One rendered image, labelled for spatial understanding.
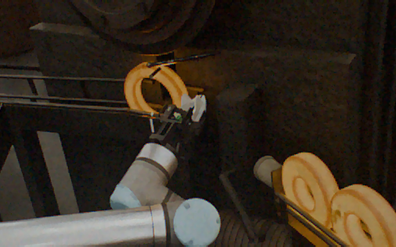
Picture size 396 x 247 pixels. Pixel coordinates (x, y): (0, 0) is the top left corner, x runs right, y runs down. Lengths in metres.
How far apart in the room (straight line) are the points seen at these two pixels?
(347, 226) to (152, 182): 0.41
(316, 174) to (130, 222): 0.35
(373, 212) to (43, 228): 0.56
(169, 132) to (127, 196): 0.18
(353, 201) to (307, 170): 0.12
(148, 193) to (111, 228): 0.17
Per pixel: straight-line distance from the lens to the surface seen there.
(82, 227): 0.99
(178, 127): 1.22
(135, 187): 1.13
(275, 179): 1.12
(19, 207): 2.45
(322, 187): 1.01
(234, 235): 1.26
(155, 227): 1.00
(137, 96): 1.43
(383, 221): 0.91
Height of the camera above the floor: 1.35
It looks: 29 degrees down
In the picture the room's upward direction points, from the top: 7 degrees counter-clockwise
